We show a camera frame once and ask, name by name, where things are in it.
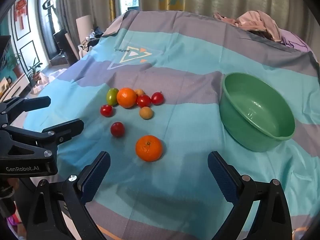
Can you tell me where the teal grey striped blanket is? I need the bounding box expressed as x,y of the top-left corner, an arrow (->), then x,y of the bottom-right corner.
24,10 -> 320,233

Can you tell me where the orange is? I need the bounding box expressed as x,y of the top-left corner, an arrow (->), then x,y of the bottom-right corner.
116,87 -> 137,109
135,135 -> 163,162

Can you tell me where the potted plant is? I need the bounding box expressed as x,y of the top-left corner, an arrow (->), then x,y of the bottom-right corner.
27,58 -> 43,82
6,53 -> 23,78

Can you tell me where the black picture frame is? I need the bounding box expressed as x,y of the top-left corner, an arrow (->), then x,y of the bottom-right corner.
19,40 -> 37,74
10,0 -> 32,41

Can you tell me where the red wall ornament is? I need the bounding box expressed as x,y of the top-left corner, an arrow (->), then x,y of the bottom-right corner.
14,0 -> 28,30

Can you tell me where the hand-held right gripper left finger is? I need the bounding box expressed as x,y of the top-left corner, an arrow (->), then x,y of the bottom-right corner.
26,151 -> 111,240

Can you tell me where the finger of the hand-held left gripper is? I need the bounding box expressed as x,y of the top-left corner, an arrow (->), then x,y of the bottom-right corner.
0,118 -> 84,160
0,96 -> 51,130

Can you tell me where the red tomato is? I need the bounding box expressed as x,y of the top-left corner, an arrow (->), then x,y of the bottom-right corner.
100,104 -> 113,117
110,122 -> 125,137
151,92 -> 165,105
136,94 -> 152,108

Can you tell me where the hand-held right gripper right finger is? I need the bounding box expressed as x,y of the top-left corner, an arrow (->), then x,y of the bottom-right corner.
207,151 -> 293,240

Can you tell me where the dark panel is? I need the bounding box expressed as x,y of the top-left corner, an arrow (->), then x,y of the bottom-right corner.
0,35 -> 12,68

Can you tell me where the pile of clothes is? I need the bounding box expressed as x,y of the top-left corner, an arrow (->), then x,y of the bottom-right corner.
79,27 -> 105,53

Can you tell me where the black chair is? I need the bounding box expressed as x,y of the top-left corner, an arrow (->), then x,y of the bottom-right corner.
53,29 -> 73,64

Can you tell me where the white plastic bag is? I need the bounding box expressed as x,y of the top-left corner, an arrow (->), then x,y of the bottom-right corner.
37,68 -> 68,87

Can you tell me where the green apple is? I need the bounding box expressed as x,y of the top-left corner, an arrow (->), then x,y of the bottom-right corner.
106,88 -> 119,106

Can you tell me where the green plastic bowl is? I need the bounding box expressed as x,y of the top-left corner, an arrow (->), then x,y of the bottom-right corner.
219,72 -> 296,152

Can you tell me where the white low cabinet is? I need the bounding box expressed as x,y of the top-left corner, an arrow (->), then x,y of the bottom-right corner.
0,74 -> 30,99

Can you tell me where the black exercise machine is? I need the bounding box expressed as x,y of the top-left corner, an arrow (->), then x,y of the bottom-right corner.
37,0 -> 59,58

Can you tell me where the purple cloth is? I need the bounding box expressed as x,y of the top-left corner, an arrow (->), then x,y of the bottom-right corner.
280,29 -> 310,52

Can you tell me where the pink cloth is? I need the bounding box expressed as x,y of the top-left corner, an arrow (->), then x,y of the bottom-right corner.
214,10 -> 283,43

